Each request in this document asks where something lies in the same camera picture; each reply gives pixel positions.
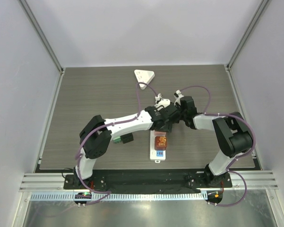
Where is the brown orange plug cube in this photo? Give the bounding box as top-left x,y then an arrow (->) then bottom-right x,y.
154,136 -> 167,150

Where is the white power strip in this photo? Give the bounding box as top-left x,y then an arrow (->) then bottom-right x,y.
150,131 -> 166,163

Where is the black plug cube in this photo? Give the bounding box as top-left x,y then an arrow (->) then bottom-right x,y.
120,133 -> 134,144

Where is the white triangular socket adapter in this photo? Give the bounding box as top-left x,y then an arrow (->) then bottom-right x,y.
134,70 -> 155,90

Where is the green plug cube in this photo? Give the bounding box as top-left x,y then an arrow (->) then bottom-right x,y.
113,137 -> 122,144

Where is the pink plug cube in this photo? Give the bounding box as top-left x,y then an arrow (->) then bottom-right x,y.
154,131 -> 166,137

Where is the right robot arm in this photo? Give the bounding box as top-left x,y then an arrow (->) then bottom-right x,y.
175,96 -> 255,187

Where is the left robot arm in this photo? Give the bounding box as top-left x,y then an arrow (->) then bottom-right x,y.
74,104 -> 181,189

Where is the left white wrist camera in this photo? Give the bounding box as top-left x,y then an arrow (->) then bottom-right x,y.
154,93 -> 170,110

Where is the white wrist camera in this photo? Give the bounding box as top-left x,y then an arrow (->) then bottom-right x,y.
154,93 -> 170,110
173,90 -> 184,106

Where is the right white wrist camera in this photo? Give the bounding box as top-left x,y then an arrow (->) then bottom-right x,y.
173,90 -> 184,106

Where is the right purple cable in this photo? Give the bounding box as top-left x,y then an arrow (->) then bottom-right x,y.
179,85 -> 256,206

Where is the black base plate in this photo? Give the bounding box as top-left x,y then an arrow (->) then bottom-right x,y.
63,168 -> 233,193

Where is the white slotted cable duct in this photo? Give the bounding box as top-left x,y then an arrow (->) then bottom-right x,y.
30,191 -> 207,202

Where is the right aluminium corner post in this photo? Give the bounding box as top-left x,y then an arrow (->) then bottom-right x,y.
225,0 -> 271,71

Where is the aluminium corner post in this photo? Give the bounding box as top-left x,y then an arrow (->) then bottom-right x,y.
225,0 -> 271,71
18,0 -> 64,75

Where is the aluminium front rail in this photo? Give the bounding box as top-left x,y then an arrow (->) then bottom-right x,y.
19,170 -> 278,192

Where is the left aluminium corner post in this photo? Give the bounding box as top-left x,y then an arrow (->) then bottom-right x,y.
18,0 -> 64,75

